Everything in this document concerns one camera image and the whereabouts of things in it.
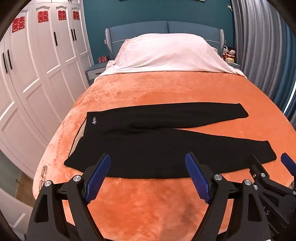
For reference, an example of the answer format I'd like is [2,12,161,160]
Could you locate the black pants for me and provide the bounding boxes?
[64,102,276,179]

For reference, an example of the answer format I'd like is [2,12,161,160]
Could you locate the left blue nightstand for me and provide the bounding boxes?
[86,62,107,85]

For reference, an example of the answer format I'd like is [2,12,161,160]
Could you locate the white wardrobe with red decals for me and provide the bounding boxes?
[1,1,93,177]

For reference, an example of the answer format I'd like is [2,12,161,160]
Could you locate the white pillow cover sheet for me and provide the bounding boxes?
[100,33,244,77]

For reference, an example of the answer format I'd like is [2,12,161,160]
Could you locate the red doll figurines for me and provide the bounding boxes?
[222,45,236,64]

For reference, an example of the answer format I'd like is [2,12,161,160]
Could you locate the right nightstand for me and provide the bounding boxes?
[228,63,241,70]

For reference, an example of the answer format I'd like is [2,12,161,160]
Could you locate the red boxes on nightstand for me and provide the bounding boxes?
[98,55,109,63]

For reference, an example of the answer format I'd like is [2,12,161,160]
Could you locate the blue upholstered headboard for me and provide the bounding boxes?
[105,20,225,61]

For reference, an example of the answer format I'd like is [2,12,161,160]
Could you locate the grey curtain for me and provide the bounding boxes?
[231,1,295,125]

